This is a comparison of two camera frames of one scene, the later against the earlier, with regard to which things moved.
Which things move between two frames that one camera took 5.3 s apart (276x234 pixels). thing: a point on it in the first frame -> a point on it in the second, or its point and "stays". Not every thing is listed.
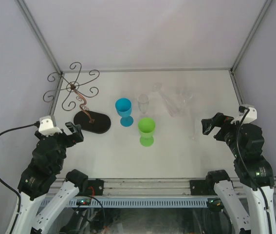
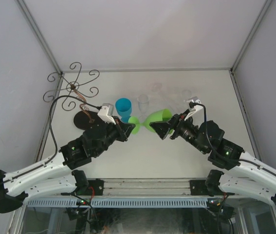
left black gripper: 76,136 -> 124,132
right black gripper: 224,121 -> 162,128
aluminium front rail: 147,187 stays
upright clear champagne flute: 143,101 stays
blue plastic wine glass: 123,107 stays
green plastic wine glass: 146,126 -> 162,115
